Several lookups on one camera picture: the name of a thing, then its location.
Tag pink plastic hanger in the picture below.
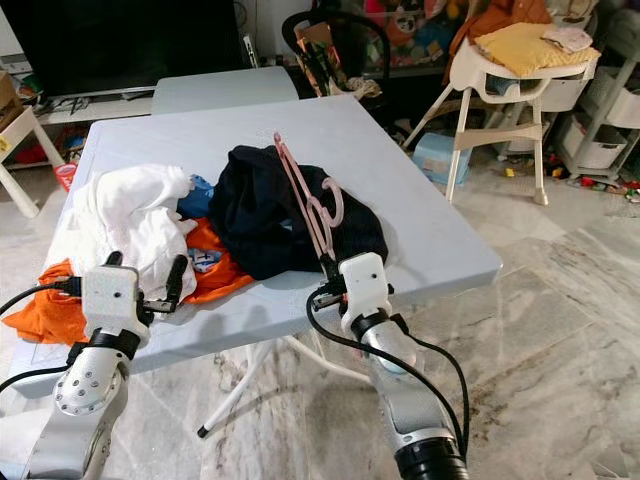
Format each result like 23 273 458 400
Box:
271 131 347 263

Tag white crumpled garment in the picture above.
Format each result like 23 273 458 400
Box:
73 164 198 303

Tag blue cloth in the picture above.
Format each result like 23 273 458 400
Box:
176 174 217 220

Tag dark navy garment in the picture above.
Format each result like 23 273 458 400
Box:
207 144 390 283

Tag red printed can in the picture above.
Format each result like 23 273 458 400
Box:
52 162 79 192

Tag grey folding table white legs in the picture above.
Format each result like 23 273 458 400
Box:
0 94 505 442

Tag small white wooden table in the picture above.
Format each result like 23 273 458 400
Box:
0 104 44 219

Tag brown cardboard box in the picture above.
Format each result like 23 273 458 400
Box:
0 74 23 127

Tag black baby stroller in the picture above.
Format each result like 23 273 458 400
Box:
281 9 392 99

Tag black flat television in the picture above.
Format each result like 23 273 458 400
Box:
0 0 248 101

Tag white baby high chair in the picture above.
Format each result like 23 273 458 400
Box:
400 35 603 208

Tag colourful play mat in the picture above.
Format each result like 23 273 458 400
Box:
360 0 461 61

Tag orange brown draped garment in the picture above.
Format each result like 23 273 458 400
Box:
448 0 553 58

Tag grey drawer storage rack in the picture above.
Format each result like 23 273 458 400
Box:
553 55 640 183

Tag pale pink folded cloth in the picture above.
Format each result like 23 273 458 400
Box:
540 24 597 54

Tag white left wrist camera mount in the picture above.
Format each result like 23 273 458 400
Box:
80 264 144 331

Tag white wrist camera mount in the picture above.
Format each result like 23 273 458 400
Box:
337 251 395 333
80 264 144 331

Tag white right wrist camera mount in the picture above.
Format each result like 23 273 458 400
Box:
337 251 395 333

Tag long black left arm cable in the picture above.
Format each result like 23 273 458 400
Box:
0 280 85 313

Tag short black left arm cable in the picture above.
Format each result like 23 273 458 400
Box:
0 365 73 393

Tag short black arm cable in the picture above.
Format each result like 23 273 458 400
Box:
405 328 473 431
0 365 73 393

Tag short black right arm cable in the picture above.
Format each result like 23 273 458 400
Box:
405 328 473 431

